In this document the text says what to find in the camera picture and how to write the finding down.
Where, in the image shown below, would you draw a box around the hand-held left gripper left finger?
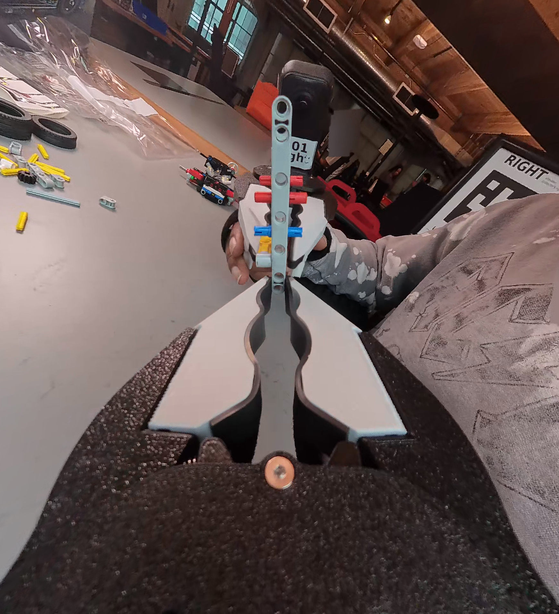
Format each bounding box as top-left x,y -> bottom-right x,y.
147,279 -> 273,439

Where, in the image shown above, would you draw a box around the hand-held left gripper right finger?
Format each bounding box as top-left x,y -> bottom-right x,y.
285,278 -> 412,444

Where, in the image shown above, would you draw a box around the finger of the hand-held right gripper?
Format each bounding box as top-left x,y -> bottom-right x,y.
238,185 -> 276,270
287,189 -> 331,279

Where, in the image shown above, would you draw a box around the grey toy brick frame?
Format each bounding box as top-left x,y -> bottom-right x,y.
253,95 -> 305,293

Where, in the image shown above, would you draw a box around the person's right forearm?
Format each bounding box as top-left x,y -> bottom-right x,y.
303,194 -> 559,332

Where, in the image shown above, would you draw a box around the grey desk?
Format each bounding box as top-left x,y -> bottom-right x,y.
0,43 -> 390,610

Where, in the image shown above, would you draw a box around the person's right hand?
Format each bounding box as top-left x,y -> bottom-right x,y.
226,223 -> 263,286

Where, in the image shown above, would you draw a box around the orange crate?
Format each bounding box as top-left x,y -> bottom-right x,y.
248,79 -> 285,132

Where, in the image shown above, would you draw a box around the small toy brick chassis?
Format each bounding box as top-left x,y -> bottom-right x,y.
180,156 -> 238,208

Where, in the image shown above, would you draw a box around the black chair armrest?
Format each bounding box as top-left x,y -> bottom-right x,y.
303,276 -> 381,332

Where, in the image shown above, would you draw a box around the paned window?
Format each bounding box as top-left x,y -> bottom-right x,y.
187,0 -> 259,62

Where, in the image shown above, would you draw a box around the person's grey patterned hoodie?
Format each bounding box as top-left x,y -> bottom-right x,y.
371,283 -> 559,614

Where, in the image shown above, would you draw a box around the black white marker board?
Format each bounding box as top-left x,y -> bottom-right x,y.
414,137 -> 559,236

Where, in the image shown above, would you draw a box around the wood-edged grey table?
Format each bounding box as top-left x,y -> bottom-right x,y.
90,37 -> 273,173

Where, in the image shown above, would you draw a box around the light grey axle rod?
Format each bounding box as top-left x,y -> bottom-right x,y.
25,187 -> 81,208

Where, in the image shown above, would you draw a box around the black toy tire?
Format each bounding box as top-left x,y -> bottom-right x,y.
0,93 -> 34,141
32,116 -> 78,151

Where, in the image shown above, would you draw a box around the pile of yellow grey bricks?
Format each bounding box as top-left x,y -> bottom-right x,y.
0,126 -> 71,189

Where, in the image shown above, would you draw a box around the clear plastic bag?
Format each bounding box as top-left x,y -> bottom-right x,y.
0,17 -> 199,161

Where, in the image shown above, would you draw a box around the sticker sheet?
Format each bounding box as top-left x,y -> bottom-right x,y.
0,55 -> 69,119

